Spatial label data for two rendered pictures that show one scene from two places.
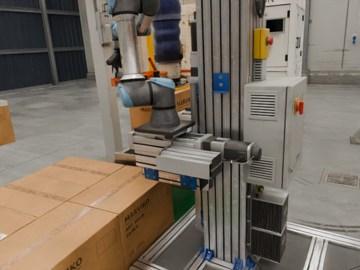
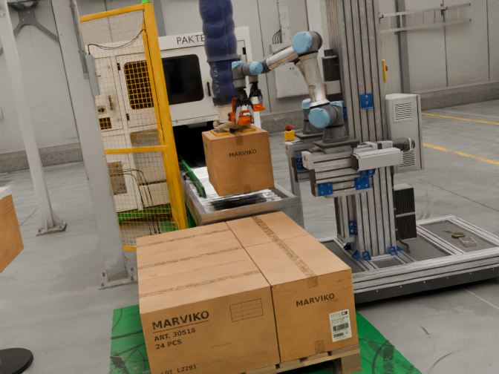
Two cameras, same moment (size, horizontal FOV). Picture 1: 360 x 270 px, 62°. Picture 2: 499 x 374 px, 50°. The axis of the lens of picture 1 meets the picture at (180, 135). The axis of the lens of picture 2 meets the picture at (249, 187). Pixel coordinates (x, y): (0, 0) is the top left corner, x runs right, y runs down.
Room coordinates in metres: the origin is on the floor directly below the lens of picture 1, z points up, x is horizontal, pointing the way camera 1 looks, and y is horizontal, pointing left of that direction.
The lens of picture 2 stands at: (-0.65, 2.46, 1.52)
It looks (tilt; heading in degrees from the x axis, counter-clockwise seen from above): 12 degrees down; 321
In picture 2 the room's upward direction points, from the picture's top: 8 degrees counter-clockwise
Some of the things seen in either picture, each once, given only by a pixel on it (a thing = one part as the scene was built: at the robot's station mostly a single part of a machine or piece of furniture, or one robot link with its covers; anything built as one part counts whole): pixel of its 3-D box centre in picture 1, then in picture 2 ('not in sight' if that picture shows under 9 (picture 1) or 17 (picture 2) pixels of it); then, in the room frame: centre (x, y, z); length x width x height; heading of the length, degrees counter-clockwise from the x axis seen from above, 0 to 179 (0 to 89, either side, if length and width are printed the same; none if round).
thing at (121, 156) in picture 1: (151, 160); (251, 208); (2.12, 0.23, 0.58); 0.70 x 0.03 x 0.06; 62
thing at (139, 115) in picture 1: (171, 111); (236, 158); (2.43, 0.06, 0.89); 0.60 x 0.40 x 0.40; 150
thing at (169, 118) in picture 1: (164, 114); (334, 132); (1.44, 0.07, 1.09); 0.15 x 0.15 x 0.10
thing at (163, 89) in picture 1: (161, 91); (332, 113); (1.44, 0.08, 1.20); 0.13 x 0.12 x 0.14; 106
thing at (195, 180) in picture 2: not in sight; (188, 176); (3.59, -0.25, 0.60); 1.60 x 0.10 x 0.09; 152
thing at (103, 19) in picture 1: (106, 28); (93, 75); (3.21, 0.68, 1.62); 0.20 x 0.05 x 0.30; 152
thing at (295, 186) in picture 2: not in sight; (295, 191); (2.40, -0.48, 0.50); 0.07 x 0.07 x 1.00; 62
